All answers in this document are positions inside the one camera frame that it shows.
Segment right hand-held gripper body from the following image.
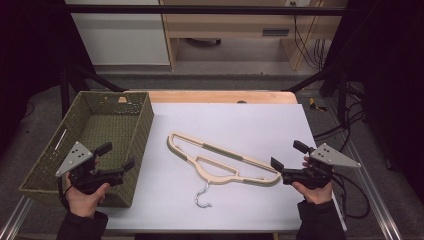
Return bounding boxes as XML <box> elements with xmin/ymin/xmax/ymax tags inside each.
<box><xmin>281</xmin><ymin>143</ymin><xmax>362</xmax><ymax>190</ymax></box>

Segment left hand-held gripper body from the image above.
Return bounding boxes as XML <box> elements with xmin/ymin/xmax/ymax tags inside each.
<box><xmin>55</xmin><ymin>141</ymin><xmax>125</xmax><ymax>196</ymax></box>

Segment aluminium rail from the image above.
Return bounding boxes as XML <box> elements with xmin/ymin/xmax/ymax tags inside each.
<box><xmin>324</xmin><ymin>99</ymin><xmax>405</xmax><ymax>240</ymax></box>
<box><xmin>0</xmin><ymin>195</ymin><xmax>35</xmax><ymax>240</ymax></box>

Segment black metal stand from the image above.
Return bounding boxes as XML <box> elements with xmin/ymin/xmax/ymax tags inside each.
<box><xmin>59</xmin><ymin>62</ymin><xmax>127</xmax><ymax>118</ymax></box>
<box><xmin>283</xmin><ymin>63</ymin><xmax>352</xmax><ymax>125</ymax></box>

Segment black floor cables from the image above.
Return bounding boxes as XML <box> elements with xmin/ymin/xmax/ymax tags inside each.
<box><xmin>312</xmin><ymin>83</ymin><xmax>368</xmax><ymax>153</ymax></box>

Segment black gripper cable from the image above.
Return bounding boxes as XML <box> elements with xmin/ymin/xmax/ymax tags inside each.
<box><xmin>329</xmin><ymin>172</ymin><xmax>372</xmax><ymax>220</ymax></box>
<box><xmin>57</xmin><ymin>175</ymin><xmax>74</xmax><ymax>212</ymax></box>

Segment grey drawer handle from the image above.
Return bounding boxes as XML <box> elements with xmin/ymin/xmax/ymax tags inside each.
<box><xmin>261</xmin><ymin>28</ymin><xmax>291</xmax><ymax>37</ymax></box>

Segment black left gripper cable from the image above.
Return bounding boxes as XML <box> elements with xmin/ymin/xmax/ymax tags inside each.
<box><xmin>57</xmin><ymin>175</ymin><xmax>74</xmax><ymax>212</ymax></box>

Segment yellow and black tool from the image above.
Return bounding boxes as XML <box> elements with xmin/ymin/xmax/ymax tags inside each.
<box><xmin>308</xmin><ymin>97</ymin><xmax>328</xmax><ymax>113</ymax></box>

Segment person's right hand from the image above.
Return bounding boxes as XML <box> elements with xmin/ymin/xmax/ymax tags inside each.
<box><xmin>291</xmin><ymin>156</ymin><xmax>334</xmax><ymax>205</ymax></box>

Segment green woven basket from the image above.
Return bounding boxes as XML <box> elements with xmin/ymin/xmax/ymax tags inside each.
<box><xmin>18</xmin><ymin>90</ymin><xmax>155</xmax><ymax>208</ymax></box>

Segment person's left hand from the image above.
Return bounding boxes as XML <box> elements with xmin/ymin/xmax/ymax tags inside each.
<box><xmin>64</xmin><ymin>159</ymin><xmax>111</xmax><ymax>219</ymax></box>

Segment black hanging cables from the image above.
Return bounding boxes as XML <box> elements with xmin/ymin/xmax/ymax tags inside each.
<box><xmin>289</xmin><ymin>1</ymin><xmax>329</xmax><ymax>70</ymax></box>

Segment light wooden desk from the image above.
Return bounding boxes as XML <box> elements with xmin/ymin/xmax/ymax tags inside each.
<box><xmin>159</xmin><ymin>0</ymin><xmax>348</xmax><ymax>72</ymax></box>

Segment white paper sheet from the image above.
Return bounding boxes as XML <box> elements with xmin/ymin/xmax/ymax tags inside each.
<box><xmin>96</xmin><ymin>102</ymin><xmax>348</xmax><ymax>233</ymax></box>

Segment black curtain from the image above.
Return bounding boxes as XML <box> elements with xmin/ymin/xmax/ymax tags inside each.
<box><xmin>321</xmin><ymin>0</ymin><xmax>424</xmax><ymax>194</ymax></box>
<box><xmin>0</xmin><ymin>0</ymin><xmax>96</xmax><ymax>161</ymax></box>

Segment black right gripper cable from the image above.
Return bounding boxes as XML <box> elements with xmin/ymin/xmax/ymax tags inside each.
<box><xmin>329</xmin><ymin>172</ymin><xmax>372</xmax><ymax>220</ymax></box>

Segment white cabinet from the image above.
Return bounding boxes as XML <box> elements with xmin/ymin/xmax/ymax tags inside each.
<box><xmin>64</xmin><ymin>0</ymin><xmax>171</xmax><ymax>66</ymax></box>

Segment black horizontal frame bar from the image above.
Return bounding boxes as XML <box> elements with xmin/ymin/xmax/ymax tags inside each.
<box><xmin>64</xmin><ymin>4</ymin><xmax>348</xmax><ymax>17</ymax></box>

